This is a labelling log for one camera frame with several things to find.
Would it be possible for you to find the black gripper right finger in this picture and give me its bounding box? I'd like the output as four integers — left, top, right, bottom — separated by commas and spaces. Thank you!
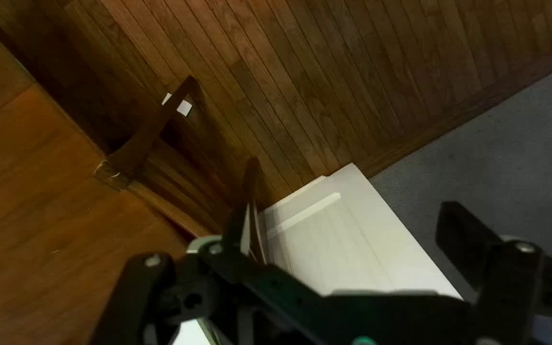
435, 201, 508, 298

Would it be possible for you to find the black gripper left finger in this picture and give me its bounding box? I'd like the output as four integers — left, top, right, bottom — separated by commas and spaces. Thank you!
222, 157, 267, 262

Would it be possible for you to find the dark wooden chair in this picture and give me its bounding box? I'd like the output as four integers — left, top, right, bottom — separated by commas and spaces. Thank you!
94, 76, 267, 237

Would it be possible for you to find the white box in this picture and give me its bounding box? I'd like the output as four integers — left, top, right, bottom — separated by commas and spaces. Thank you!
263, 162, 460, 298

